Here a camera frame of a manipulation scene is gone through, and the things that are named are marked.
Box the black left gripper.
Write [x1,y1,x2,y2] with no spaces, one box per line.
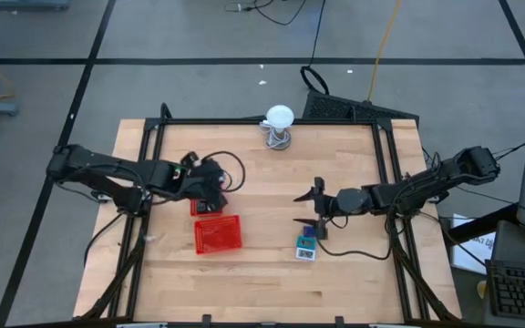
[180,151,229,214]

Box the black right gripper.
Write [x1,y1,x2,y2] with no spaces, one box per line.
[292,176,339,241]

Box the small red plastic basket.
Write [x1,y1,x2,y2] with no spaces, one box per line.
[189,198,225,218]

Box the large red plastic basket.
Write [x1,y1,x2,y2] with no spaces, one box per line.
[193,214,243,256]

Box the teal box with label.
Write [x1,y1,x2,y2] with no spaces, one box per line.
[295,235,318,251]

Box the white mushroom table lamp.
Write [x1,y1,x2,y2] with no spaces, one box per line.
[265,104,296,150]

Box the black perforated computer tower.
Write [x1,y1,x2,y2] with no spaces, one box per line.
[301,89,420,125]

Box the white paper sheet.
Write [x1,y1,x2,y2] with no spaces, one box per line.
[450,212,497,276]

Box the black desk beam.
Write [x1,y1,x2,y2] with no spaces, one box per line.
[444,202,521,247]

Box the black computer keyboard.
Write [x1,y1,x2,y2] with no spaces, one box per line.
[484,258,525,323]

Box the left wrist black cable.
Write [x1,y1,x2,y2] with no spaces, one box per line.
[201,150,247,193]

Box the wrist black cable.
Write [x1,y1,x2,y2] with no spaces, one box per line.
[314,213,393,262]
[201,150,247,193]

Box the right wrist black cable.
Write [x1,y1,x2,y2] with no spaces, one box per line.
[314,213,393,262]

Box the white coiled lamp cable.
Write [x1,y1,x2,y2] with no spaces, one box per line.
[258,119,293,151]

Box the black aluminium table frame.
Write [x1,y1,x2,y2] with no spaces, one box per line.
[78,102,463,323]

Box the black hanging cable with loop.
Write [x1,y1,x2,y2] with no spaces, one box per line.
[299,0,331,97]

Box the yellow hanging cable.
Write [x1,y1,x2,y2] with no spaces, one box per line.
[365,0,403,103]

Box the thin black cable with plug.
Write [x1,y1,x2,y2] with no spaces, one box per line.
[223,0,310,26]

